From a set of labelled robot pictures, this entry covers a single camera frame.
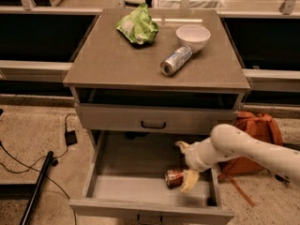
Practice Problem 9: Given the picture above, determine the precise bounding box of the silver blue can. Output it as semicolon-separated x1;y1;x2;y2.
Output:
160;45;192;76

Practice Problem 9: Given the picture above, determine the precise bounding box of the red coke can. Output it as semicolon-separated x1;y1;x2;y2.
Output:
165;169;184;187

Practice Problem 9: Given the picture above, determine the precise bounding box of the grey drawer cabinet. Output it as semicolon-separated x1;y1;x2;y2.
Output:
62;7;252;143

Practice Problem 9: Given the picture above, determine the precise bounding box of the black power adapter with cable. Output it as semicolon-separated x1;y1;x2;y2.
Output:
0;112;79;225

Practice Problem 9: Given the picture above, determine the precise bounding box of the green chip bag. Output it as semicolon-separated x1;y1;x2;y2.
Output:
116;3;158;45

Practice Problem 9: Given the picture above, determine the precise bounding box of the orange backpack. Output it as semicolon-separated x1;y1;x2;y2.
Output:
217;112;283;207

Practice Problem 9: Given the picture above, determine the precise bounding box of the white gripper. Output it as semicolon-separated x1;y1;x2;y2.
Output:
175;138;218;193

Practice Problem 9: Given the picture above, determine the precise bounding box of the closed grey drawer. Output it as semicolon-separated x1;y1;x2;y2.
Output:
75;103;237;135

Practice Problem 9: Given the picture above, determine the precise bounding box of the open grey drawer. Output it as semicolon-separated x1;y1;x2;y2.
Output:
69;131;234;225

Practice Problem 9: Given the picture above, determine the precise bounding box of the black pole on floor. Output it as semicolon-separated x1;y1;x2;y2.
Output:
19;151;53;225

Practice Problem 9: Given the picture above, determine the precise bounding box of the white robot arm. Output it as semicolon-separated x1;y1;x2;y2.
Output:
175;124;300;193

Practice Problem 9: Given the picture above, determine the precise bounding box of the white bowl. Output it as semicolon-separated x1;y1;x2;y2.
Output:
176;24;211;53

